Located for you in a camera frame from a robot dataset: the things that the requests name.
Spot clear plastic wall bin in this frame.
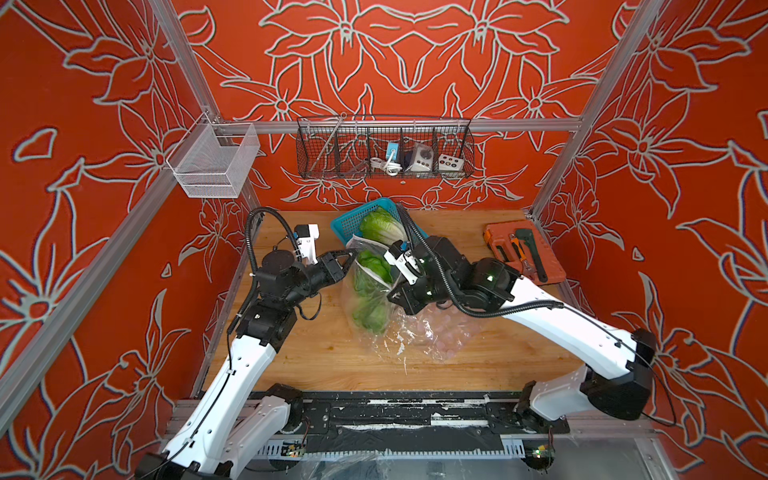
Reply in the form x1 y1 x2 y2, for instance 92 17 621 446
168 124 261 199

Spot blue white charger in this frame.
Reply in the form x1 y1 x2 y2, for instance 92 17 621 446
385 142 399 164

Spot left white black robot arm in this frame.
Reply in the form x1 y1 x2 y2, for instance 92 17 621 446
133 207 357 479

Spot clear zipper bag pink dots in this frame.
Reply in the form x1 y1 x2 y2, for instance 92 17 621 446
341 237 487 362

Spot chinese cabbage long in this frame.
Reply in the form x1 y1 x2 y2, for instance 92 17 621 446
351 271 390 335

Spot orange tool case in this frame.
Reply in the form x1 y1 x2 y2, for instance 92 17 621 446
483 220 566 285

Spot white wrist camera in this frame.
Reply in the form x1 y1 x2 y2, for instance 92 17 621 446
384 240 423 285
294 224 320 265

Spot black pipe wrench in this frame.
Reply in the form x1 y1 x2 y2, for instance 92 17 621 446
515 228 549 283

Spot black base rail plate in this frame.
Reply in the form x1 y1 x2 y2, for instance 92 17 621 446
276 391 570 455

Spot chinese cabbage small front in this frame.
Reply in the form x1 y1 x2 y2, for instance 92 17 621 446
357 250 393 284

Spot chinese cabbage at basket back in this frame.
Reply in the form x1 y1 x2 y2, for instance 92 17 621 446
359 207 408 246

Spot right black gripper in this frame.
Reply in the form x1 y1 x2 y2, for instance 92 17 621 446
383 270 459 315

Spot white adapter with sockets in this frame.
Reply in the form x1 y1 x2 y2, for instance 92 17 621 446
408 143 434 174

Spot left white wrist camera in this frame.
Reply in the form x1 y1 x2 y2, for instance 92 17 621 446
294 224 320 265

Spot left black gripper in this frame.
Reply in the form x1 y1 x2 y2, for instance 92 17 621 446
284 248 358 312

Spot white power strip cube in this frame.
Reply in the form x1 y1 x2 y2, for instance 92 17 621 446
437 154 465 178

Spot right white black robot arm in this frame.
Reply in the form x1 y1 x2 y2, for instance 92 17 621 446
385 206 660 429

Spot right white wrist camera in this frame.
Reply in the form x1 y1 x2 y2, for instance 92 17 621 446
384 240 423 285

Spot black wire wall basket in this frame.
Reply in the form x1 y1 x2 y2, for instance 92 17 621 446
296 114 476 180

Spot teal plastic basket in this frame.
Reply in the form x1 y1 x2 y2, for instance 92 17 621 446
330 198 407 244

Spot aluminium frame crossbar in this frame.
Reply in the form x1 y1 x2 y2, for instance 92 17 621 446
211 117 581 136

